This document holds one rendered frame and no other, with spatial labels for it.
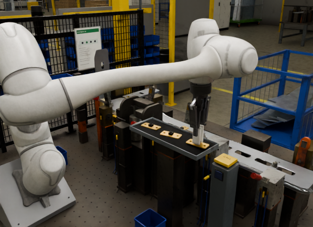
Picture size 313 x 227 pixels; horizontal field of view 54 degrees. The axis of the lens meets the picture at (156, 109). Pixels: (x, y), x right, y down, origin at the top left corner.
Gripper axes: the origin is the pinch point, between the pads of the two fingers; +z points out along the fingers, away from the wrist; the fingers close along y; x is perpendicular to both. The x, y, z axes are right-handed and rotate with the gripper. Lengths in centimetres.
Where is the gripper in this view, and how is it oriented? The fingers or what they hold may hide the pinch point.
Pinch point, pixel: (198, 134)
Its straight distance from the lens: 117.0
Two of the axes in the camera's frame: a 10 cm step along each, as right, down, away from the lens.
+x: -8.1, -2.1, 5.4
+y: 5.8, -3.0, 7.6
